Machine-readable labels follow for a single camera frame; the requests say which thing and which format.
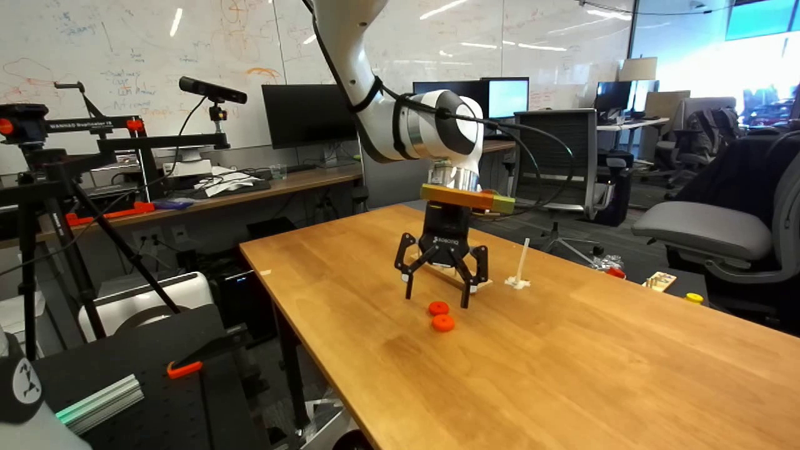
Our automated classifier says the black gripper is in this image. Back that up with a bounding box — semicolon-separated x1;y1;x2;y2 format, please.
394;202;487;311

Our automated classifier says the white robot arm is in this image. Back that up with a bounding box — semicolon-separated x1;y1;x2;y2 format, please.
302;0;487;308

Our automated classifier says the black computer monitor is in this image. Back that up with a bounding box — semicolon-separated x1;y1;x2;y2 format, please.
264;85;355;147

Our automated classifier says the grey office chair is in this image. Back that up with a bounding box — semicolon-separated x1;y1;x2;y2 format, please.
634;157;800;286

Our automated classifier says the white post near stand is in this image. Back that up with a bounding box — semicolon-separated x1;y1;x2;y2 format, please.
506;238;531;290

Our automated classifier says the black camera tripod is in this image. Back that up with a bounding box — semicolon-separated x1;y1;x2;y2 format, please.
0;102;177;358

